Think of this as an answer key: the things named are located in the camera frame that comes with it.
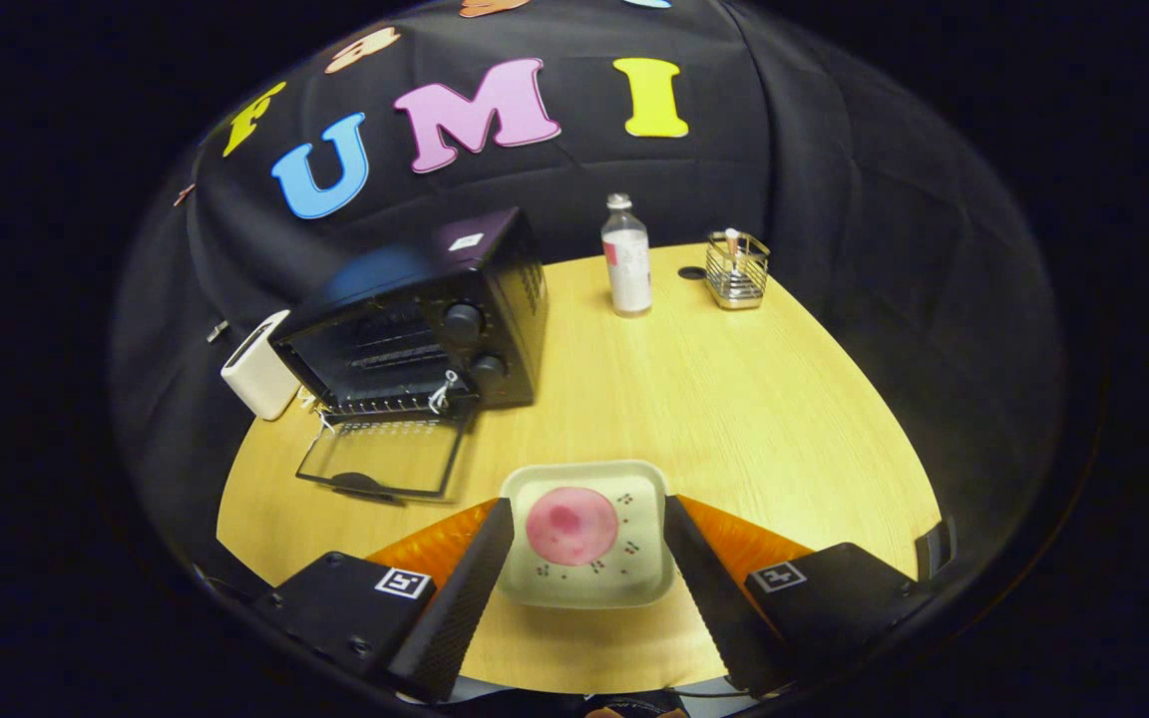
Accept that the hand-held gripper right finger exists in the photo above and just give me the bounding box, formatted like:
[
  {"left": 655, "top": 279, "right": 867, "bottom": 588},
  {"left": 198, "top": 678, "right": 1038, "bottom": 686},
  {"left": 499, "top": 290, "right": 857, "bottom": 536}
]
[{"left": 662, "top": 494, "right": 935, "bottom": 699}]

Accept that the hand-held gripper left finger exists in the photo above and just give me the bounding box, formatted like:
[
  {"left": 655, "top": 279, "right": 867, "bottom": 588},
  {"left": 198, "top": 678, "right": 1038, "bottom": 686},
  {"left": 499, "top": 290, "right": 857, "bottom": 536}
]
[{"left": 253, "top": 497, "right": 516, "bottom": 704}]

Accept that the cream square plate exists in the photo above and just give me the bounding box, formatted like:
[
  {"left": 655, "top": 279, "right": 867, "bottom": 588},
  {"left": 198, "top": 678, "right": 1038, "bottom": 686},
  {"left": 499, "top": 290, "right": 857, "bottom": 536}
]
[{"left": 497, "top": 459, "right": 677, "bottom": 610}]

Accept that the pink round food slice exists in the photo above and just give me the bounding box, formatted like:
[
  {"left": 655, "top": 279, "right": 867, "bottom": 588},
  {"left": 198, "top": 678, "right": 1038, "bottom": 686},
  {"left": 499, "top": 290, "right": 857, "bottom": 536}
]
[{"left": 525, "top": 487, "right": 620, "bottom": 567}]

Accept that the black toaster oven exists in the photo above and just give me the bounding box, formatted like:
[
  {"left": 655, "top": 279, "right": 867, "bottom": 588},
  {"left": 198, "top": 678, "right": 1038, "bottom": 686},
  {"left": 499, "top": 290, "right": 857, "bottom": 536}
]
[{"left": 270, "top": 206, "right": 550, "bottom": 505}]

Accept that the white bread toaster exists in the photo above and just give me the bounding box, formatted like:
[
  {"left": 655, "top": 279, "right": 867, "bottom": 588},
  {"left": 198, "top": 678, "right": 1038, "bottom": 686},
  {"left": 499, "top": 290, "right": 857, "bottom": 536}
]
[{"left": 220, "top": 309, "right": 301, "bottom": 421}]

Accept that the clear plastic bottle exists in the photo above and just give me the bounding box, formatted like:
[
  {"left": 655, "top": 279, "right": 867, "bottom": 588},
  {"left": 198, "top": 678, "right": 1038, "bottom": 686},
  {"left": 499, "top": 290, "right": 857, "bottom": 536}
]
[{"left": 601, "top": 192, "right": 653, "bottom": 318}]

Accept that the metal wire basket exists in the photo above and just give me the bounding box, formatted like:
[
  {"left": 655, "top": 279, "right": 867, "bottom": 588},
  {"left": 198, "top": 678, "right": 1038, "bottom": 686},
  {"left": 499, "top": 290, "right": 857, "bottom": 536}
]
[{"left": 705, "top": 229, "right": 771, "bottom": 310}]

